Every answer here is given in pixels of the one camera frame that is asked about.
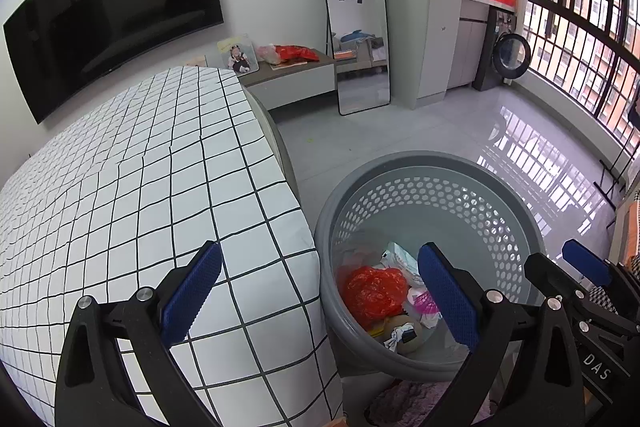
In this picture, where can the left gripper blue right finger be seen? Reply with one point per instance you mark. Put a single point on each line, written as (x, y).
(448, 288)

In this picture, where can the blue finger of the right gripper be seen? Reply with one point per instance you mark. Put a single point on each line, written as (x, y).
(585, 261)

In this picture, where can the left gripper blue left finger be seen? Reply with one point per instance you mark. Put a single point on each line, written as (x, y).
(184, 290)

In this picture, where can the red plastic bag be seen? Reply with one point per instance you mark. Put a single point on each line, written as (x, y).
(373, 295)

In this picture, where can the pink plastic shuttlecock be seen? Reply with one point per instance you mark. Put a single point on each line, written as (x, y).
(422, 301)

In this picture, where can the beige fluffy round pad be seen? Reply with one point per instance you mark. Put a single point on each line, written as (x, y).
(411, 346)

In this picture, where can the baby wipes packet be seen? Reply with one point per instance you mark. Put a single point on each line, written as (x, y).
(398, 258)

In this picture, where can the pink snack wrapper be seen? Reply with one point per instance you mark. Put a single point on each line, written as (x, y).
(360, 256)

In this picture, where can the checkered chair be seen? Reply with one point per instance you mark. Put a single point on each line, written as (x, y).
(625, 243)

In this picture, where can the grey perforated laundry basket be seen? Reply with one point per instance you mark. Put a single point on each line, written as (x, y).
(446, 213)

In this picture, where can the white grid tablecloth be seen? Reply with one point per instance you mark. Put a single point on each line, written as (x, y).
(129, 192)

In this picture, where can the low grey tv cabinet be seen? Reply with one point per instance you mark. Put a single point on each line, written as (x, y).
(277, 88)

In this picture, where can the front-load washing machine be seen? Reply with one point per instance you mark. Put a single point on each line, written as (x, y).
(505, 55)

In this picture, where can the framed child photo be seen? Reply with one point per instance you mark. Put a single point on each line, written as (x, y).
(238, 54)

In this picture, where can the red bag on cabinet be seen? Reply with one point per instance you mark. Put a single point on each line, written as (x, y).
(295, 54)

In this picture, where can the tall standing mirror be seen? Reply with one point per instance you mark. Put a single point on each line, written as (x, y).
(357, 40)

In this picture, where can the black wall television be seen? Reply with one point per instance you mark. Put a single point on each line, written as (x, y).
(58, 47)

